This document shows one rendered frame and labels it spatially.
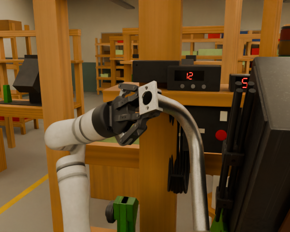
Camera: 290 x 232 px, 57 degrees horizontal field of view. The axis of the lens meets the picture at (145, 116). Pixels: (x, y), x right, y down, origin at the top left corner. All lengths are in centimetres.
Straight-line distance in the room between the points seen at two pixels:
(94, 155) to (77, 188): 53
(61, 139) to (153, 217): 58
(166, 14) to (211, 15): 977
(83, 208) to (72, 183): 6
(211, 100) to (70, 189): 46
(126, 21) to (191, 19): 253
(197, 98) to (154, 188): 42
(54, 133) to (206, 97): 43
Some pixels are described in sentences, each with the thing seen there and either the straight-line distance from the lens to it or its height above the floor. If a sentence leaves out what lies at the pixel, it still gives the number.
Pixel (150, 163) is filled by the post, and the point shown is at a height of 125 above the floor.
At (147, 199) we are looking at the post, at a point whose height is 110.
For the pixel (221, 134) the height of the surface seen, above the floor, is 141.
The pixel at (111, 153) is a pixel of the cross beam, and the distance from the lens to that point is 114.
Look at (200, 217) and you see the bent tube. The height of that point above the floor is 136.
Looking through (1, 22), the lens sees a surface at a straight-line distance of 613.
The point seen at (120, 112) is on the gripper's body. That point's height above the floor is 154.
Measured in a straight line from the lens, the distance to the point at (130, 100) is 53.
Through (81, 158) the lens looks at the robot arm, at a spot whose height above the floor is 140.
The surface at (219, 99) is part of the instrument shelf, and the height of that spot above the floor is 152.
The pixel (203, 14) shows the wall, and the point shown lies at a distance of 1070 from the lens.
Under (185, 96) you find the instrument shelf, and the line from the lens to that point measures 81.
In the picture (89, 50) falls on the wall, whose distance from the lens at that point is 1179.
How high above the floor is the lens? 166
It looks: 13 degrees down
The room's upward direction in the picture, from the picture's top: straight up
